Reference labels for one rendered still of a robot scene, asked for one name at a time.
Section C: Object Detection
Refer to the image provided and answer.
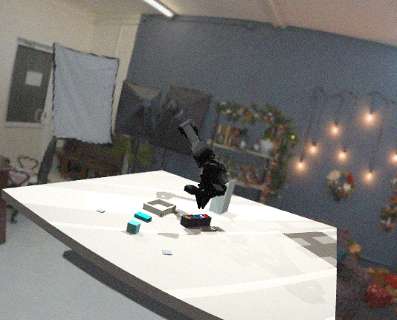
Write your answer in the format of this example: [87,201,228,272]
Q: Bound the cyan rectangular block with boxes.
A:
[134,212,152,222]

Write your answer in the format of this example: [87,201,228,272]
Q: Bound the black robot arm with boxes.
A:
[178,118,230,196]

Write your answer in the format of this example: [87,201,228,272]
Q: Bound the teal block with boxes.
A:
[126,220,141,234]

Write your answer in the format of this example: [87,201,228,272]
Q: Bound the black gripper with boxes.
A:
[184,173,216,209]

